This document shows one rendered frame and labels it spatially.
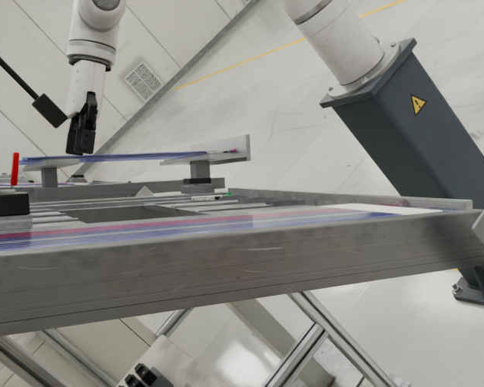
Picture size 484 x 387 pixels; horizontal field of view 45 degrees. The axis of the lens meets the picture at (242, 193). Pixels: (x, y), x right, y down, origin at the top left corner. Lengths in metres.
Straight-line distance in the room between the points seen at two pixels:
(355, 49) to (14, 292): 0.99
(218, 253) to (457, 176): 1.00
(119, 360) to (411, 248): 1.55
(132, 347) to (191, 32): 7.71
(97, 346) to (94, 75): 1.18
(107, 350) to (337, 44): 1.27
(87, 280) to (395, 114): 0.96
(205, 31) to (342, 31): 8.24
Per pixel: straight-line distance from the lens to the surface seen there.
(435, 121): 1.41
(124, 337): 2.05
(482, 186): 1.51
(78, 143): 1.03
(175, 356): 1.15
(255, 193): 1.14
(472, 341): 1.63
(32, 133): 8.62
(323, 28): 1.30
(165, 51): 9.20
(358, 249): 0.59
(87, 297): 0.48
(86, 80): 1.05
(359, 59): 1.32
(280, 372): 1.43
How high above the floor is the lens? 1.12
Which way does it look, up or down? 19 degrees down
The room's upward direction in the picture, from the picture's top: 42 degrees counter-clockwise
